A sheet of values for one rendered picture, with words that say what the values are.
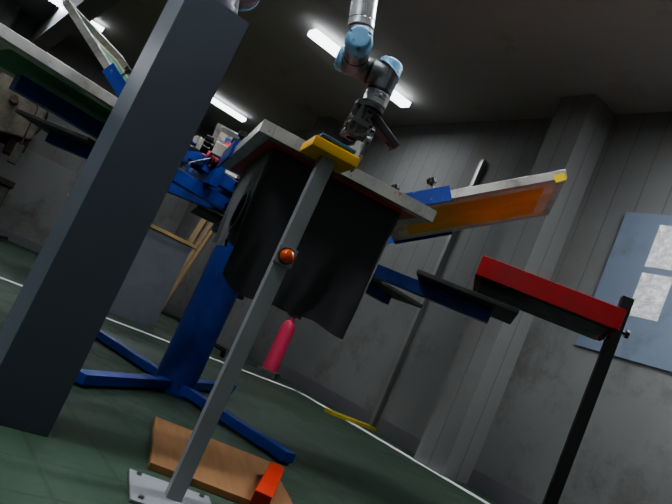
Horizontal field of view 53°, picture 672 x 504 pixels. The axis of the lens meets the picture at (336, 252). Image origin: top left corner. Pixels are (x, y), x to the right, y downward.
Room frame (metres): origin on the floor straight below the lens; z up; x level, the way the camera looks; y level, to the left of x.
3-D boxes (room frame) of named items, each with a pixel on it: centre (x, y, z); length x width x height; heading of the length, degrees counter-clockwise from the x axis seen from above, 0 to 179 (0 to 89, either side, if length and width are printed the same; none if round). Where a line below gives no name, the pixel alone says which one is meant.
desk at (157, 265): (6.35, 1.92, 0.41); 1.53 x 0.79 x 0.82; 37
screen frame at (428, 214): (2.27, 0.16, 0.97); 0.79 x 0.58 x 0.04; 16
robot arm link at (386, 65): (1.90, 0.08, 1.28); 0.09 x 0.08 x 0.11; 89
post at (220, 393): (1.69, 0.12, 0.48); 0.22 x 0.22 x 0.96; 16
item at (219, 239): (2.17, 0.32, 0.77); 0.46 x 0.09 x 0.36; 16
